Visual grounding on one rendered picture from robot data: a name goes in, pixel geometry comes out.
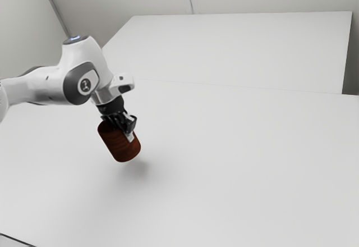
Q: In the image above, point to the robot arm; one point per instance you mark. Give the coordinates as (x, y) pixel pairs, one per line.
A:
(75, 61)

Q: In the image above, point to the brown wooden mug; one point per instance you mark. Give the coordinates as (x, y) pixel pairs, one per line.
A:
(120, 146)

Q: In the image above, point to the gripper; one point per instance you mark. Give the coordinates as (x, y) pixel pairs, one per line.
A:
(113, 109)

